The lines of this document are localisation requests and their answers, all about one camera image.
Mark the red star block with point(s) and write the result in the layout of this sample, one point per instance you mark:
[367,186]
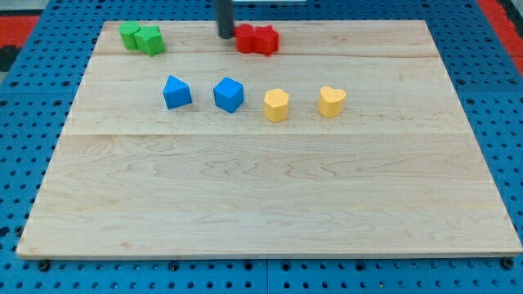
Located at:
[265,40]

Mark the red circle block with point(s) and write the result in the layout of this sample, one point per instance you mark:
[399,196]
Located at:
[244,38]

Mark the green star block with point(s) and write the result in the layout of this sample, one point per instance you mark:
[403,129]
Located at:
[149,40]

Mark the green circle block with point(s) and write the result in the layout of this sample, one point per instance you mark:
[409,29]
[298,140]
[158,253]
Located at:
[127,31]

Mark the yellow hexagon block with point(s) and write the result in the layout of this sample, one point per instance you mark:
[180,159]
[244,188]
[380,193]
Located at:
[275,106]

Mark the blue cube block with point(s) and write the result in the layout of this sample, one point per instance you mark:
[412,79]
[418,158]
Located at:
[228,94]

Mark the yellow heart block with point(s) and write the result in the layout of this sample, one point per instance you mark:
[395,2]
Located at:
[331,101]

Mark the light wooden board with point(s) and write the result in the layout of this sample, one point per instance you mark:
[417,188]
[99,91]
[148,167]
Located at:
[397,174]

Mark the blue triangle block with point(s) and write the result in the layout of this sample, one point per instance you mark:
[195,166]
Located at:
[176,93]

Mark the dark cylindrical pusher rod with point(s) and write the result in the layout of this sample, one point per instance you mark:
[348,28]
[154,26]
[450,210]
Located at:
[224,11]

